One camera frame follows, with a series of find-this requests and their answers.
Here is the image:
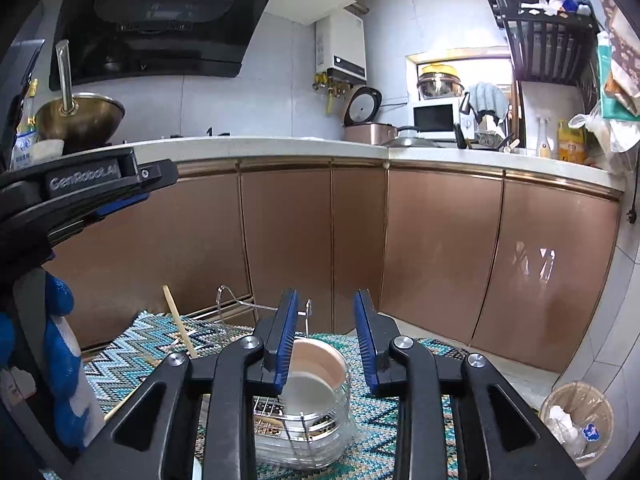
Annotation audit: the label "white water heater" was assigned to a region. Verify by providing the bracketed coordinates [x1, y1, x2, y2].
[315, 10, 368, 83]

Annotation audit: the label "crumpled white bags on rack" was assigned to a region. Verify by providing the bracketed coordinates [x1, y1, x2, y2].
[519, 0, 595, 17]

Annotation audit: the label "white spray bottle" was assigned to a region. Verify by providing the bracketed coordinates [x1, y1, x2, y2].
[536, 116, 552, 159]

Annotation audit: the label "white plastic bag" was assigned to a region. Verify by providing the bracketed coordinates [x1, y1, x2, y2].
[569, 100, 640, 173]

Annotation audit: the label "cooking oil bottle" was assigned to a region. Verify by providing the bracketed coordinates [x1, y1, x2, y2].
[15, 79, 41, 136]

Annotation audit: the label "copper base cabinets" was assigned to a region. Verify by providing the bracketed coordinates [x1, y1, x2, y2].
[47, 157, 623, 375]

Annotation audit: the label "glass pot lid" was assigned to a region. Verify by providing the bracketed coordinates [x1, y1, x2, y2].
[387, 126, 442, 150]

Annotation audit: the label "grey blue towel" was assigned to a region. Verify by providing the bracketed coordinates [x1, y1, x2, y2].
[467, 81, 512, 117]

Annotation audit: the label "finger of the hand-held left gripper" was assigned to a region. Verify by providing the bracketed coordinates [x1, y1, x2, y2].
[47, 192, 151, 241]
[137, 158, 179, 193]

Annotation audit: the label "yellow gas hose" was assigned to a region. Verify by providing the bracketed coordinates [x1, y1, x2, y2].
[312, 72, 351, 116]

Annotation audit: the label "copper rice cooker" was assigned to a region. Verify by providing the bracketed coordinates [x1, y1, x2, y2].
[342, 85, 398, 146]

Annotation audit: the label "small white bowl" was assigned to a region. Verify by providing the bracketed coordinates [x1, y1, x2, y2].
[32, 139, 66, 159]

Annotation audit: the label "clear trash bin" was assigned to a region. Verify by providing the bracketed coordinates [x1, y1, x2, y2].
[539, 382, 615, 468]

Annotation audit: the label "floral apron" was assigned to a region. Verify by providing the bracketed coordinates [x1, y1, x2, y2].
[597, 0, 640, 106]

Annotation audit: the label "brass wok with metal handle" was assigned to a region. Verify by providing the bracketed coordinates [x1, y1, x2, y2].
[35, 40, 126, 155]

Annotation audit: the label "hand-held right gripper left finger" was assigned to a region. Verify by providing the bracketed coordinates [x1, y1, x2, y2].
[67, 287, 301, 480]

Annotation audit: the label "steel pot with yellow lid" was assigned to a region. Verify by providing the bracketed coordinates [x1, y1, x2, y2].
[416, 62, 466, 101]

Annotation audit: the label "gas stove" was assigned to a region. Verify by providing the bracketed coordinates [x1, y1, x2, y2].
[105, 129, 231, 148]

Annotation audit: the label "blue and white salt bag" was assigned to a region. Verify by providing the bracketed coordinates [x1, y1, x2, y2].
[10, 130, 39, 171]

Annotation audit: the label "green packet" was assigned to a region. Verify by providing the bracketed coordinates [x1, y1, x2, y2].
[597, 32, 640, 121]

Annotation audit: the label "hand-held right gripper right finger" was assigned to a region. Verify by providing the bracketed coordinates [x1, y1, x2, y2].
[353, 287, 586, 480]

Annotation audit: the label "black wall rack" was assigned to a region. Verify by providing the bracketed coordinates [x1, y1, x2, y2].
[477, 0, 601, 86]

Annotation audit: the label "white microwave oven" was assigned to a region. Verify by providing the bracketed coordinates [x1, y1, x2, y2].
[410, 99, 468, 143]

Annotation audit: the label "white jug with black handle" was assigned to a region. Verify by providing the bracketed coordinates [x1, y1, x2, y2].
[452, 92, 481, 149]

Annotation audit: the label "wire utensil holder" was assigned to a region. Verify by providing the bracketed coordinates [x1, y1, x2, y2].
[216, 284, 361, 471]

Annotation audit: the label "zigzag patterned tablecloth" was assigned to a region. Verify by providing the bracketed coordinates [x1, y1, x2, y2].
[82, 310, 466, 480]

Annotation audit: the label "yellow dish soap bottle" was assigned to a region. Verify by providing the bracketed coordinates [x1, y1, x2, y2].
[557, 120, 587, 164]

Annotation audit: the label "black range hood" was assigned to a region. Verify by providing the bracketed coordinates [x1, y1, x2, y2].
[49, 0, 296, 92]

